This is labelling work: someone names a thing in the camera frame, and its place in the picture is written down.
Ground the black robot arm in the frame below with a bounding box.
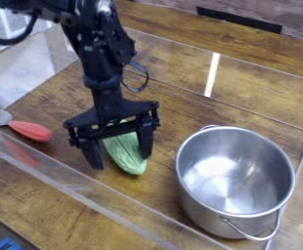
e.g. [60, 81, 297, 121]
[0, 0, 159, 169]

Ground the silver metal pot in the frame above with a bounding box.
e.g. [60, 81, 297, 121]
[175, 125, 295, 241]

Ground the red handled metal spatula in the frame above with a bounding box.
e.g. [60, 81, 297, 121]
[0, 110, 52, 142]

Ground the green bitter gourd toy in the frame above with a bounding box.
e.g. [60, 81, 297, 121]
[101, 132, 148, 176]

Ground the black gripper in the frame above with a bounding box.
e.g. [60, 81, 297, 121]
[64, 81, 159, 170]

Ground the blue object at corner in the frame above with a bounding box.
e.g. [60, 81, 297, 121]
[0, 237, 23, 250]

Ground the clear acrylic barrier panel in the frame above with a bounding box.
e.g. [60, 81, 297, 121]
[0, 131, 231, 250]

